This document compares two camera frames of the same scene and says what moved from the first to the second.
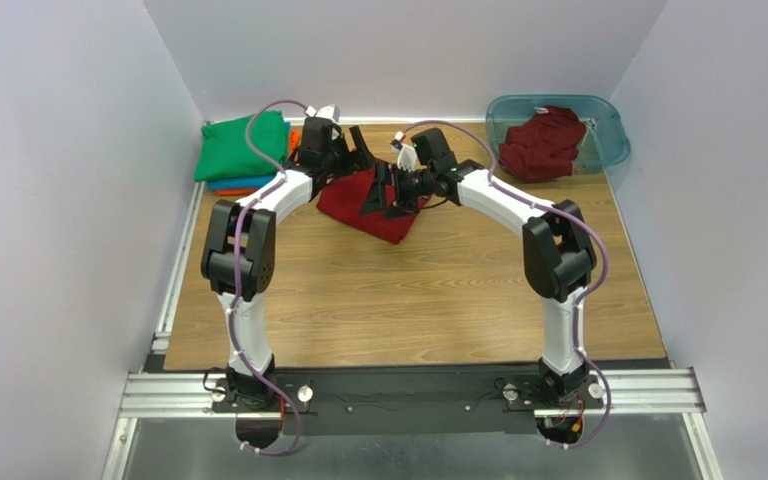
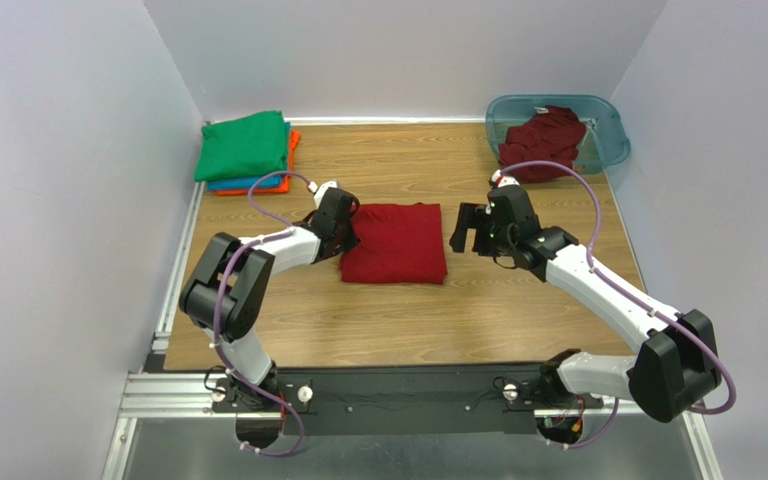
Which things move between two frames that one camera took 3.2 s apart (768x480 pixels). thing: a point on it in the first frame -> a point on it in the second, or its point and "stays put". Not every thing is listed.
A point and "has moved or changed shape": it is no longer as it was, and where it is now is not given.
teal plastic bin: [606, 142] stays put
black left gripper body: [345, 152] -> [345, 236]
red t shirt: [345, 198] has moved or changed shape
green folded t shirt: [223, 152] stays put
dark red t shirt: [544, 146] stays put
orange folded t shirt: [294, 141] stays put
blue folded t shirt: [248, 183] stays put
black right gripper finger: [383, 191] -> [472, 216]
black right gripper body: [387, 188] -> [471, 224]
